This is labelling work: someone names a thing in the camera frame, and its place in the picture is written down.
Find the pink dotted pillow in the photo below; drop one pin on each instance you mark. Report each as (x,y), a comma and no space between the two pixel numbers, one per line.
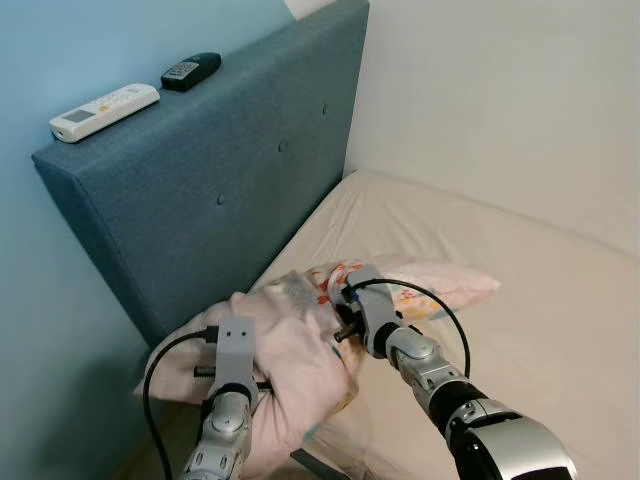
(290,380)

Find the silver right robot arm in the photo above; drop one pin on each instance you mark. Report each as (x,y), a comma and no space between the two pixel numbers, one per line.
(500,440)

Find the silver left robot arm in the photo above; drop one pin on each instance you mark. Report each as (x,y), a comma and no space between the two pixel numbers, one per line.
(225,440)

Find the mattress with beige sheet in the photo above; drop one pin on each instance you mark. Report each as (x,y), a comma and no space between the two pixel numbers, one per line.
(540,330)

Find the teal upholstered headboard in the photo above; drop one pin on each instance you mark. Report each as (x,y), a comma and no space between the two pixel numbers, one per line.
(220,150)

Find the black remote control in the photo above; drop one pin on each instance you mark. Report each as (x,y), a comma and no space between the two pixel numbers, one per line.
(190,72)

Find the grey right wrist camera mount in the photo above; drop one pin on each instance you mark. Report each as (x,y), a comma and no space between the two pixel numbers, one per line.
(372,310)

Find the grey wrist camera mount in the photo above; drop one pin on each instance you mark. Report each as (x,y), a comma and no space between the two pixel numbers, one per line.
(372,310)
(237,350)

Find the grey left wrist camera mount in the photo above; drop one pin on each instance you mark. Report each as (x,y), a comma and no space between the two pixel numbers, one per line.
(237,350)

